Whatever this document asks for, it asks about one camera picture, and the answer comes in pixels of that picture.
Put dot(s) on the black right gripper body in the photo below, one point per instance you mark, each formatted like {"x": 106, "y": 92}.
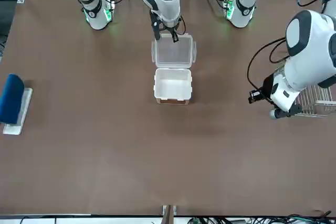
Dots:
{"x": 170, "y": 24}

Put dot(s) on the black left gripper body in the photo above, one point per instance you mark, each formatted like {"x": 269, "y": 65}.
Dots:
{"x": 268, "y": 87}

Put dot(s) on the clear plastic box lid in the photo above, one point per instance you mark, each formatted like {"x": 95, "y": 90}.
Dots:
{"x": 173, "y": 51}

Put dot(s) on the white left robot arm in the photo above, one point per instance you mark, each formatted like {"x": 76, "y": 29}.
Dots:
{"x": 309, "y": 64}

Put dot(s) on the white towel holder tray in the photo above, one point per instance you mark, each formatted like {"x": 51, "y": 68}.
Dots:
{"x": 26, "y": 103}

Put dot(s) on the grey table edge bracket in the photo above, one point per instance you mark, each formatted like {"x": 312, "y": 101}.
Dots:
{"x": 170, "y": 212}

